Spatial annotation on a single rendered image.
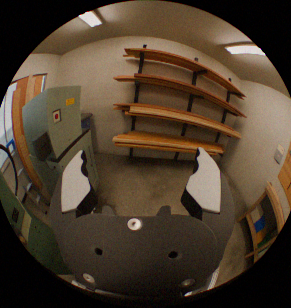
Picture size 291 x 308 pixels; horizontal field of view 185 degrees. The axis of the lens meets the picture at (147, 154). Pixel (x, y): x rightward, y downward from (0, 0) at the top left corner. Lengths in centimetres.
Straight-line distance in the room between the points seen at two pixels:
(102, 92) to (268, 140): 340
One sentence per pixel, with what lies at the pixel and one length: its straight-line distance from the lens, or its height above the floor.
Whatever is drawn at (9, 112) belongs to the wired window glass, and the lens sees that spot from 230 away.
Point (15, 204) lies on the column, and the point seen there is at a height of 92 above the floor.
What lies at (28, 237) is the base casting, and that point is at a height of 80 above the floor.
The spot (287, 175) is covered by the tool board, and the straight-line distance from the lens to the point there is 242.
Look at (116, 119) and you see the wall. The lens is 199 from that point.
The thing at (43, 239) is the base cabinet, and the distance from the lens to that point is 96.
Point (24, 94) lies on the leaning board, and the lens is 228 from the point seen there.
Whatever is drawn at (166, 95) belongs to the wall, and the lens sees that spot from 193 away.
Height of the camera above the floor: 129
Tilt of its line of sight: 32 degrees down
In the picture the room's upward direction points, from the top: 9 degrees clockwise
